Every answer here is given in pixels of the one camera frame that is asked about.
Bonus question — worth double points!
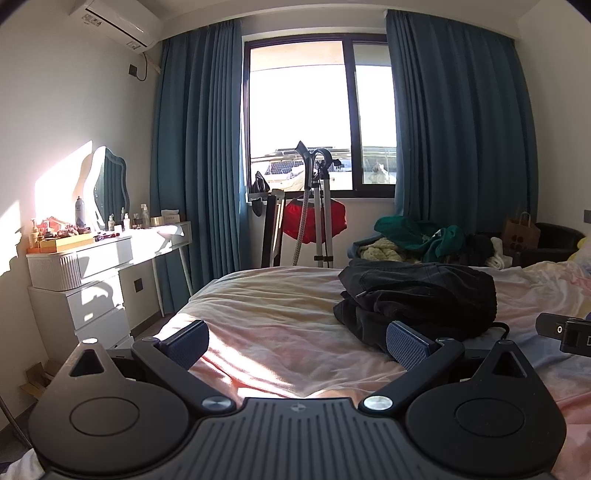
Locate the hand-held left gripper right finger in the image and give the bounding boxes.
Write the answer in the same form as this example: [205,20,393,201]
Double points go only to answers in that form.
[358,320,532,414]

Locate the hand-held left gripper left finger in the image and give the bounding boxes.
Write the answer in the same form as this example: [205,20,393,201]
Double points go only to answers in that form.
[68,319,237,414]

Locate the black pants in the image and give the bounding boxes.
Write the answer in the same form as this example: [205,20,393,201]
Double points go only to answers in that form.
[333,258,511,354]

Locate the pastel bed blanket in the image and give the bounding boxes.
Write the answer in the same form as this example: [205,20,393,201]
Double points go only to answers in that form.
[152,251,591,462]

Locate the black armchair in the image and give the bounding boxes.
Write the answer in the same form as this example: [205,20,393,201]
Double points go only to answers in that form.
[512,223,585,268]

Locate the cream knitted garment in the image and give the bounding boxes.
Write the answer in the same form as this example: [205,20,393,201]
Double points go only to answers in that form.
[358,237,403,265]

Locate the white drawer unit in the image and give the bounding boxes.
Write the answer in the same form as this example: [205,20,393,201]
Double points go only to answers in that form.
[28,270,132,352]

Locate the white cloth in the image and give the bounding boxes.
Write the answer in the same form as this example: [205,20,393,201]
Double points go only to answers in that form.
[485,237,514,271]

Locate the green garment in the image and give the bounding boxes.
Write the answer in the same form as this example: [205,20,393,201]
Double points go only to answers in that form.
[374,216,465,264]

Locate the white dressing table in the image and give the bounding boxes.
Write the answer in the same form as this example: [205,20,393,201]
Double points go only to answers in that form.
[90,220,192,317]

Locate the brown paper bag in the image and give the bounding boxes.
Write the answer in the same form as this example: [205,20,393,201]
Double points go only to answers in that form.
[503,212,541,254]

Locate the black fluffy clothing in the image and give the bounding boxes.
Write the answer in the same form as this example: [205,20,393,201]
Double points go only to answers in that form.
[445,233,496,267]

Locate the dark wooden chair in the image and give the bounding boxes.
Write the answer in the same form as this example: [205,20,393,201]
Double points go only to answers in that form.
[261,189,287,268]

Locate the red cloth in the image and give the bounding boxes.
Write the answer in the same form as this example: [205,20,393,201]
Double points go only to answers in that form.
[283,196,347,241]

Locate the cardboard pieces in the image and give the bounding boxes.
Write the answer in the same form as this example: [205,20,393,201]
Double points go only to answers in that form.
[21,362,59,400]

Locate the orange tray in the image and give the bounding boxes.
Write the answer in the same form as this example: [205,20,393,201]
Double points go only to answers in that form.
[39,233,95,254]

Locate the garment steamer stand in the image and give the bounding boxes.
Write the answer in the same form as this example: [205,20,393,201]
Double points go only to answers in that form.
[293,141,343,268]

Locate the black hanging bag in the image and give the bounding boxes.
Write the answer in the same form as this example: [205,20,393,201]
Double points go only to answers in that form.
[252,171,270,217]

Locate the wavy framed vanity mirror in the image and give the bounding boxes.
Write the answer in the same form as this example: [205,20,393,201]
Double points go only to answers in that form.
[76,145,131,232]

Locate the teal curtain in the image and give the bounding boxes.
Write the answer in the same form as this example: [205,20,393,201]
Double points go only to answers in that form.
[150,18,252,291]
[385,9,541,232]

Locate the dark framed window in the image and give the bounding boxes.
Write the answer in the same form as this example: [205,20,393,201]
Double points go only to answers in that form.
[242,34,398,197]

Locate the white air conditioner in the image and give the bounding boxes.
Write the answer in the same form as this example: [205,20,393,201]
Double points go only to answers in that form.
[69,0,160,49]

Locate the black wall outlet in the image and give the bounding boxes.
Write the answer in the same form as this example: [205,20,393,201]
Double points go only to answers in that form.
[128,51,160,82]

